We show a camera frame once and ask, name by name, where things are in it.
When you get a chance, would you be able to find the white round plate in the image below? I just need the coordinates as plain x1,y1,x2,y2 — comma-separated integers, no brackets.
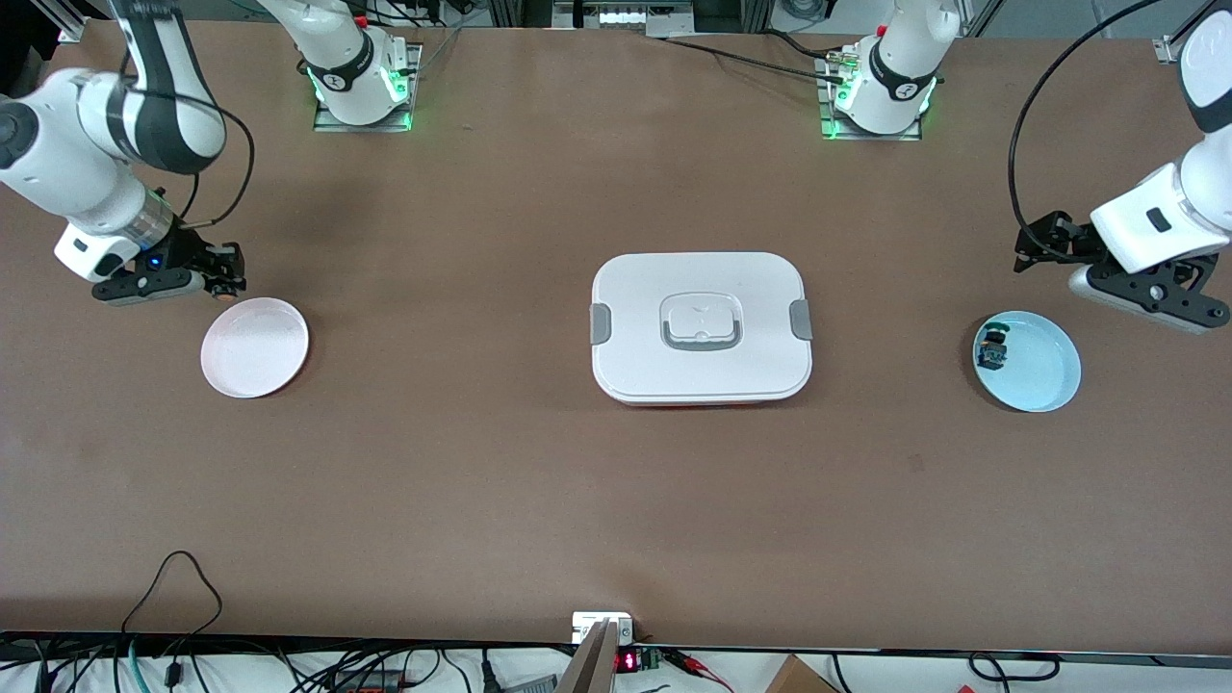
200,297,311,399

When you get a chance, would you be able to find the light blue round plate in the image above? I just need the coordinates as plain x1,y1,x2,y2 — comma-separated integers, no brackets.
972,311,1082,414

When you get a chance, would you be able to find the white power strip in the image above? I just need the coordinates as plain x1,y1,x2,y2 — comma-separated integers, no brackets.
597,5,696,30

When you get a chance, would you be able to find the brown cardboard box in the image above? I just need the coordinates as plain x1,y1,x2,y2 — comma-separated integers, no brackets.
765,654,840,693

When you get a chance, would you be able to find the red clip lead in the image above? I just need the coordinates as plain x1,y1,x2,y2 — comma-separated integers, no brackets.
662,649,734,693

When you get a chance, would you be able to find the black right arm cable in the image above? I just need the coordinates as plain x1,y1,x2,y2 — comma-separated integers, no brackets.
177,91,257,231

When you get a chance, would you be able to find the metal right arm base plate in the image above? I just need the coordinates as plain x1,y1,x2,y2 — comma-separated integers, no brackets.
313,42,423,133

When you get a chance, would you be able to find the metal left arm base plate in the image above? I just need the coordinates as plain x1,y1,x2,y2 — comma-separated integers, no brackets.
818,53,925,142

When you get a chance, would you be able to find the black looped table cable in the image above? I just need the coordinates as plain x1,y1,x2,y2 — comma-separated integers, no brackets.
120,551,224,665

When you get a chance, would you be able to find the white lunch box grey handle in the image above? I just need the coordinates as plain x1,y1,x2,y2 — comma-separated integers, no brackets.
589,252,814,407

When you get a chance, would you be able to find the black cable across table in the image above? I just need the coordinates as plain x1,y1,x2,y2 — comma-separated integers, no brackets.
659,37,848,82

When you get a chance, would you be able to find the black coiled cable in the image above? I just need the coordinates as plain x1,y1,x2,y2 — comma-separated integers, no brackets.
967,653,1062,686

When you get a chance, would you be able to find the white mounting bracket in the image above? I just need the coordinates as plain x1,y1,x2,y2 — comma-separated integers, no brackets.
572,612,635,644

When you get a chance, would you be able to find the grey camera mount bar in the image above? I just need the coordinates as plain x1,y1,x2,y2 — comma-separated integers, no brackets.
556,620,623,693

